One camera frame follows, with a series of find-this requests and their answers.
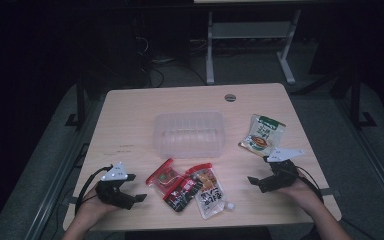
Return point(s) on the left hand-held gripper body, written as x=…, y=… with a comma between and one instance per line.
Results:
x=113, y=173

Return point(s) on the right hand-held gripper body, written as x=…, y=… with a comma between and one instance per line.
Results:
x=280, y=180

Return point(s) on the green and white sauce packet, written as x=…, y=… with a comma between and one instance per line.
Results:
x=263, y=135

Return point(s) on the black and red sauce packet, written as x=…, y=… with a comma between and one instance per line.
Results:
x=181, y=195

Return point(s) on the white spout pouch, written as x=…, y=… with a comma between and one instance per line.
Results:
x=210, y=196

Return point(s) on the clear plastic container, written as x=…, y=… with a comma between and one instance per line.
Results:
x=189, y=135

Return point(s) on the person's right hand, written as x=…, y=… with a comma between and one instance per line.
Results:
x=305, y=193

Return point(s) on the person's left hand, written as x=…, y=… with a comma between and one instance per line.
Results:
x=93, y=206

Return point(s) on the grey tape strip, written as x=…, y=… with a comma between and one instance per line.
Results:
x=331, y=192
x=69, y=200

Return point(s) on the grey table grommet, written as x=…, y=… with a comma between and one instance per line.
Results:
x=230, y=97

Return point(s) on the black metal stand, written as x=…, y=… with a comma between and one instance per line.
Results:
x=356, y=106
x=80, y=106

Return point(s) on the metal floor rail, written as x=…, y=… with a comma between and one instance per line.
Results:
x=376, y=160
x=56, y=186

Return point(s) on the white metal desk frame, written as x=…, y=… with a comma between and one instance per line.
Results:
x=246, y=30

